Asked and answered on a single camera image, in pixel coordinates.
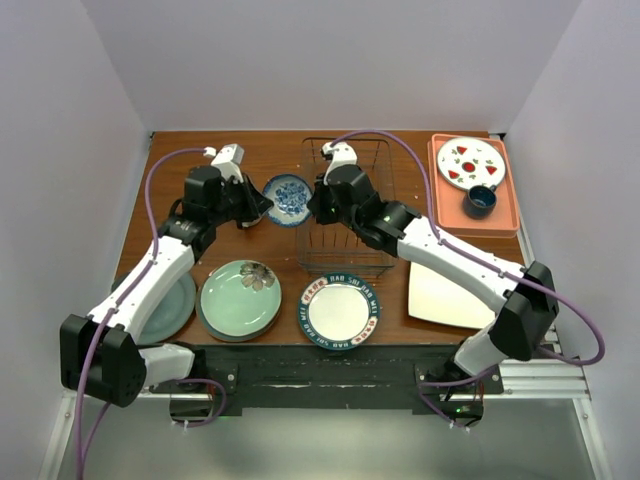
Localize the black wire dish rack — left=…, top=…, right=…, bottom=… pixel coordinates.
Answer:
left=296, top=135, right=396, bottom=278

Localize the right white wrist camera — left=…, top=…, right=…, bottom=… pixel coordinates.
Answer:
left=321, top=142, right=358, bottom=172

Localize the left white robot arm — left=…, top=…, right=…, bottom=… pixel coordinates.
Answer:
left=60, top=166, right=274, bottom=407

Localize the white plate teal lettered rim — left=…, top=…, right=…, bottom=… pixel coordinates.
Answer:
left=297, top=272, right=381, bottom=351

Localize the dark blue cup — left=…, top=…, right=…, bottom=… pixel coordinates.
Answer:
left=462, top=185, right=497, bottom=220

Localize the salmon pink tray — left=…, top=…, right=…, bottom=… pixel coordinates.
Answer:
left=427, top=133, right=520, bottom=238

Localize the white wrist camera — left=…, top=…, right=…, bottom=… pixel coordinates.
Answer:
left=204, top=144, right=244, bottom=181
left=321, top=142, right=358, bottom=172

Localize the dark plate under green plate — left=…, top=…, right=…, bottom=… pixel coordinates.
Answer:
left=195, top=303, right=280, bottom=343

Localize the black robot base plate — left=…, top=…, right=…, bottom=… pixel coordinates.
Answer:
left=156, top=344, right=504, bottom=424

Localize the grey-green round plate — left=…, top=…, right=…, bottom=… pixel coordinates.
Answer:
left=136, top=272, right=196, bottom=345

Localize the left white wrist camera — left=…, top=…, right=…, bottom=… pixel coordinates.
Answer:
left=204, top=144, right=244, bottom=181

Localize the blue floral white bowl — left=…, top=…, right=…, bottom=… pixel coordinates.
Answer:
left=262, top=174, right=312, bottom=228

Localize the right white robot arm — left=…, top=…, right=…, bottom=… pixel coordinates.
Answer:
left=308, top=165, right=559, bottom=393

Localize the watermelon pattern white plate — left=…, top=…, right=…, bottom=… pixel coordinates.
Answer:
left=436, top=137, right=507, bottom=191

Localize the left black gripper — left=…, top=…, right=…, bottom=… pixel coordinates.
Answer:
left=210, top=174, right=274, bottom=228

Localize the green plate with flower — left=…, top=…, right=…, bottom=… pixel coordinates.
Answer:
left=196, top=260, right=282, bottom=335

